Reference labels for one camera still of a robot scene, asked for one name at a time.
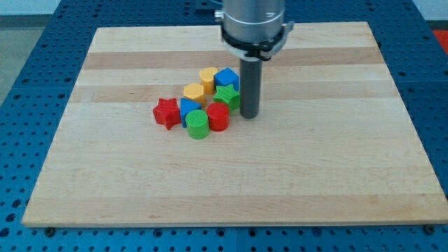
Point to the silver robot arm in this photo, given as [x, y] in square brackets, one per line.
[254, 31]

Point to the blue cube block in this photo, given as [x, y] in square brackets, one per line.
[227, 77]

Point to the wooden board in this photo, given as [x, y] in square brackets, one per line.
[333, 143]

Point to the red star block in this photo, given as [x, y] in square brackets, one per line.
[167, 113]

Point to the green star block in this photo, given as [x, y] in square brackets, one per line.
[227, 95]

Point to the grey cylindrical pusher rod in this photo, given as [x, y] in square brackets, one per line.
[250, 84]

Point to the yellow heart block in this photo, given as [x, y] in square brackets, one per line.
[206, 76]

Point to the yellow hexagon block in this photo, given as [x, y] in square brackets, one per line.
[195, 92]

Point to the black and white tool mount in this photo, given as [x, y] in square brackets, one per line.
[252, 51]

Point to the blue triangle block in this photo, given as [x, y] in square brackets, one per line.
[186, 107]

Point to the red cylinder block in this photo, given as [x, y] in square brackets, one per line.
[219, 116]

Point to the green cylinder block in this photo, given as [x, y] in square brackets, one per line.
[197, 122]

